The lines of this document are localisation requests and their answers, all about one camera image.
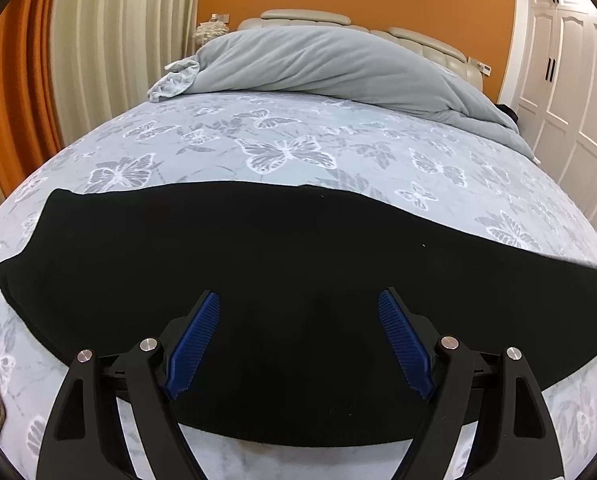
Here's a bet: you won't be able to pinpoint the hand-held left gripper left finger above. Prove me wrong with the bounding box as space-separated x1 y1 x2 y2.
36 290 222 480

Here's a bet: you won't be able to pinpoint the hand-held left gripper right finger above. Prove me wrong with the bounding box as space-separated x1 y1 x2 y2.
377 287 565 480

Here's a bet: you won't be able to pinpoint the black pants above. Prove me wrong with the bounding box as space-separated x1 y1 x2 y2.
0 183 597 447

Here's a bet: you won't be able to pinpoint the butterfly print bed sheet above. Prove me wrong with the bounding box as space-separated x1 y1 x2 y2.
0 91 597 480

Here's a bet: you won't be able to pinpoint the grey duvet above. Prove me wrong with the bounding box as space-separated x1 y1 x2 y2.
146 26 539 162

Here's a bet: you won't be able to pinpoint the white wardrobe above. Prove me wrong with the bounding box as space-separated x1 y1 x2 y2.
499 0 597 267

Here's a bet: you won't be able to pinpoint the cream curtain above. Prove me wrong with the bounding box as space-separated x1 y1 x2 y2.
51 0 202 133

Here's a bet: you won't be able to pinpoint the orange curtain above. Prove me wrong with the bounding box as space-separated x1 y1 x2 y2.
0 0 65 177

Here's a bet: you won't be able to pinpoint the beige padded headboard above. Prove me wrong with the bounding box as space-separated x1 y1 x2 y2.
237 9 484 92

